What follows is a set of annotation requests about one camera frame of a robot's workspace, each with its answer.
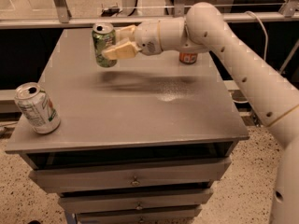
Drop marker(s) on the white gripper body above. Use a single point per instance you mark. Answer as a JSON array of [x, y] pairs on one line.
[[148, 37]]

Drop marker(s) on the white 7up can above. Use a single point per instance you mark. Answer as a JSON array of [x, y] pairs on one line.
[[36, 105]]

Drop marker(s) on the orange soda can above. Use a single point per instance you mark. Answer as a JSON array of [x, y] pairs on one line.
[[188, 58]]

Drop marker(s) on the middle grey drawer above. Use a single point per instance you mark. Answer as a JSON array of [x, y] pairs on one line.
[[136, 199]]

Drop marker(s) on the grey drawer cabinet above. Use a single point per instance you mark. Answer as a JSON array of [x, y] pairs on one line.
[[147, 109]]

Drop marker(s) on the bottom grey drawer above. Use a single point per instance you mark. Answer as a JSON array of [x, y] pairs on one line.
[[151, 214]]

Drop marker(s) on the top grey drawer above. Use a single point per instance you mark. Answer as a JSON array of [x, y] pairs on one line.
[[132, 175]]

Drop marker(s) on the metal railing frame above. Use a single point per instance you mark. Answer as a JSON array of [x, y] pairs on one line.
[[31, 14]]

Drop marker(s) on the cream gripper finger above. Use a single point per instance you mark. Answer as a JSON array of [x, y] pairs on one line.
[[127, 32], [124, 49]]

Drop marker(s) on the small black floor device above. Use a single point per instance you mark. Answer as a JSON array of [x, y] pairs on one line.
[[110, 11]]

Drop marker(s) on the green soda can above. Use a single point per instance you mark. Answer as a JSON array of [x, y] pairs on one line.
[[103, 37]]

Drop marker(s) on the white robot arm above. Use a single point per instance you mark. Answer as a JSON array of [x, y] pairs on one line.
[[273, 98]]

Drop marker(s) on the grey drawer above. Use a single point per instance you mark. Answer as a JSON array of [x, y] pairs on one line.
[[151, 214], [136, 199], [132, 175]]

